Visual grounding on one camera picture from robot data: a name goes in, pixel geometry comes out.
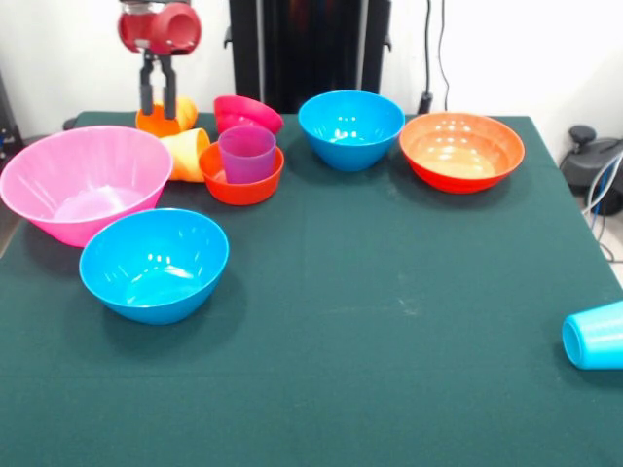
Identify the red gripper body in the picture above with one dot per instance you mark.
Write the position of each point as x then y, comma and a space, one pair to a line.
156, 34

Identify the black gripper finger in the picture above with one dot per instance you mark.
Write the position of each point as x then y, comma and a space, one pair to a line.
147, 87
169, 92

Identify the small orange bowl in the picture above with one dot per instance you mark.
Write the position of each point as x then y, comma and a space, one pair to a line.
243, 192

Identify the light blue cup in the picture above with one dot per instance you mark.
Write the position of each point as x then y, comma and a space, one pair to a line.
596, 338

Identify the yellow cup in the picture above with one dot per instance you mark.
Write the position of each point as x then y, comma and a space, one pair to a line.
187, 155

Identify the large pink bowl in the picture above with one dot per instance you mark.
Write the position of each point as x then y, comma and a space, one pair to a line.
73, 185

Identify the orange cup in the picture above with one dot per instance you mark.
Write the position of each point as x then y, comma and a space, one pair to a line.
187, 114

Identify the dark green table cloth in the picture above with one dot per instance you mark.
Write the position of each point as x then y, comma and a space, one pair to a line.
340, 389

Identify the purple cup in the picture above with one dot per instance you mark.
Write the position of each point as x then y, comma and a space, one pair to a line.
247, 155

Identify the blue bowl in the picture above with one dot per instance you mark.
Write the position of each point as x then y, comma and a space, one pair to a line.
350, 131
153, 272

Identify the small crimson bowl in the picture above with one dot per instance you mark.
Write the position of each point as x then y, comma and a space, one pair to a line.
248, 111

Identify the large orange bowl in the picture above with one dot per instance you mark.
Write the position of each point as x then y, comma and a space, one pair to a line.
462, 155

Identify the black equipment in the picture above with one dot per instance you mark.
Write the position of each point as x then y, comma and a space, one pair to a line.
7, 121

